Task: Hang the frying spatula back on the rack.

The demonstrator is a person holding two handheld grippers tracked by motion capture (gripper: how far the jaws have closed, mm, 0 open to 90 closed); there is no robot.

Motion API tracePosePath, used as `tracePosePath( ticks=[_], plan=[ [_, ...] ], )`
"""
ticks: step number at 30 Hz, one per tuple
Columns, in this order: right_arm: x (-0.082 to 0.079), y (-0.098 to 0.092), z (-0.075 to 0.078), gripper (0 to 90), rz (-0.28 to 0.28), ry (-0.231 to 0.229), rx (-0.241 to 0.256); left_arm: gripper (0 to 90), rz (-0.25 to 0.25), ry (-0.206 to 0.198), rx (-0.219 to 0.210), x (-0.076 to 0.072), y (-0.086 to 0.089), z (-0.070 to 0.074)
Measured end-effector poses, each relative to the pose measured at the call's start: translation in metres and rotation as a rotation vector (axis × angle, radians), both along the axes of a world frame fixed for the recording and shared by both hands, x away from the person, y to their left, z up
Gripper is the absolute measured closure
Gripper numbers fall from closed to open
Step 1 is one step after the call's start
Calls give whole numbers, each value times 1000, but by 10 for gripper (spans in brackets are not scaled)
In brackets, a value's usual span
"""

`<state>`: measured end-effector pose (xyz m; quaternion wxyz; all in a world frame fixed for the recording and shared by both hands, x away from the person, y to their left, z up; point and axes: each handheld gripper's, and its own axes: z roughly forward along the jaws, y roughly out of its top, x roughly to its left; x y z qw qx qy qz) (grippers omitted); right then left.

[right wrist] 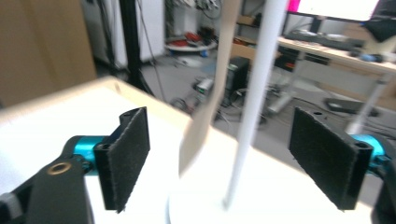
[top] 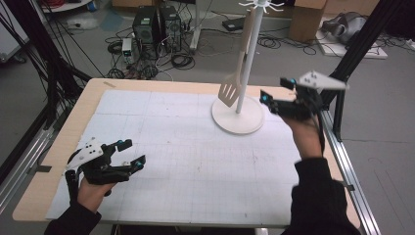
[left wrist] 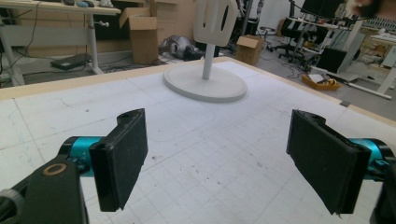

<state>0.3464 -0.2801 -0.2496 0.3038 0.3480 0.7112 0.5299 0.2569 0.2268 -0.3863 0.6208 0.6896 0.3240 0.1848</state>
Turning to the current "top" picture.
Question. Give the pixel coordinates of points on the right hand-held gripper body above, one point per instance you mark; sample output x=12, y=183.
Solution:
x=303, y=107

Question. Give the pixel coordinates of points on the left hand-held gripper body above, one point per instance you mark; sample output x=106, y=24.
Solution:
x=101, y=173

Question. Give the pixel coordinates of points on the white utensil rack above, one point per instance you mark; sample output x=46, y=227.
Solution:
x=239, y=117

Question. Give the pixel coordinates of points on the beige slotted spatula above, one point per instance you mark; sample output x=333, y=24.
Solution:
x=230, y=89

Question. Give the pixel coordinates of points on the person's left hand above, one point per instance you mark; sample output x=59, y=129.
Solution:
x=93, y=196

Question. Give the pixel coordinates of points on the person's right hand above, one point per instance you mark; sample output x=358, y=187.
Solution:
x=306, y=137

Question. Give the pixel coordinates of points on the black table clamp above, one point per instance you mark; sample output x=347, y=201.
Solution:
x=43, y=168

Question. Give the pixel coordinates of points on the tall cardboard box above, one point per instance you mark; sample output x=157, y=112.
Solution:
x=305, y=23

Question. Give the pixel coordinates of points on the white gridded mat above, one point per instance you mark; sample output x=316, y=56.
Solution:
x=202, y=163

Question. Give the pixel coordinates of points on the white floor board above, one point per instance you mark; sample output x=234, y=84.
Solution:
x=359, y=52

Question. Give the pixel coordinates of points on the flat black device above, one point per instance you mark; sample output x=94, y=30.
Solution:
x=235, y=23

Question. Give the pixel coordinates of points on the grey bag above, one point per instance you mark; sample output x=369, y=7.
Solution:
x=347, y=27

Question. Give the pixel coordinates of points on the white power supply unit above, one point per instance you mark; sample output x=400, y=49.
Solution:
x=127, y=50

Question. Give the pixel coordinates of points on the wide cardboard box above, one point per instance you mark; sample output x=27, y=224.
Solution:
x=350, y=6

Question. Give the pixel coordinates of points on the white stand leg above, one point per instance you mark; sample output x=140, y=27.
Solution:
x=195, y=29

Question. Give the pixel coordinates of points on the black computer tower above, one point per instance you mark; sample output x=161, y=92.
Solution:
x=171, y=27
x=145, y=26

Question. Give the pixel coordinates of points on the flat cardboard box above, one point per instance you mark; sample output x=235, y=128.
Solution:
x=130, y=3

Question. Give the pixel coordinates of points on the round white table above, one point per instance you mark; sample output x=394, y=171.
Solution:
x=65, y=6

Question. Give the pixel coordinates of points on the aluminium rail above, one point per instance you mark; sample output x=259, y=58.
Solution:
x=23, y=163
x=349, y=169

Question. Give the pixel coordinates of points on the black metal frame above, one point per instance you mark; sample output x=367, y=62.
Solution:
x=52, y=81
x=359, y=45

